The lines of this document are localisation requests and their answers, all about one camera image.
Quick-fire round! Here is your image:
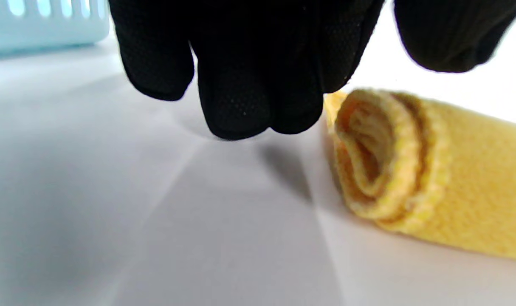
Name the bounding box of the person's left hand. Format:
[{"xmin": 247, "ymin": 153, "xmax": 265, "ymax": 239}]
[{"xmin": 108, "ymin": 0, "xmax": 516, "ymax": 141}]

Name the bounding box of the orange cloth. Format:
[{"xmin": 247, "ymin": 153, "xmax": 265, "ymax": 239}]
[{"xmin": 323, "ymin": 88, "xmax": 516, "ymax": 262}]

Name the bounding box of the light blue plastic basket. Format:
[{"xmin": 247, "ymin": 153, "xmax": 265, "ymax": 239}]
[{"xmin": 0, "ymin": 0, "xmax": 111, "ymax": 56}]

